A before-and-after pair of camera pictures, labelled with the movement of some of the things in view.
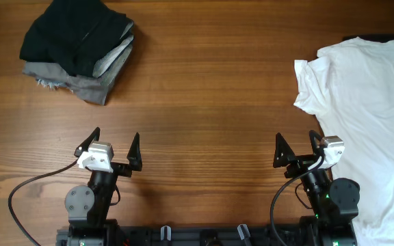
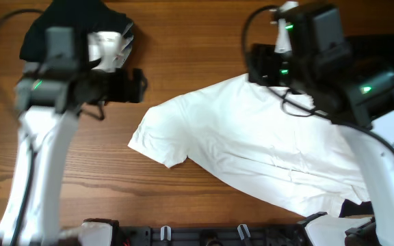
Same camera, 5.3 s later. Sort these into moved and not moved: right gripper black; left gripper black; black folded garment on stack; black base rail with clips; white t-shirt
Moved: white t-shirt; left gripper black; right gripper black
Not moved: black folded garment on stack; black base rail with clips
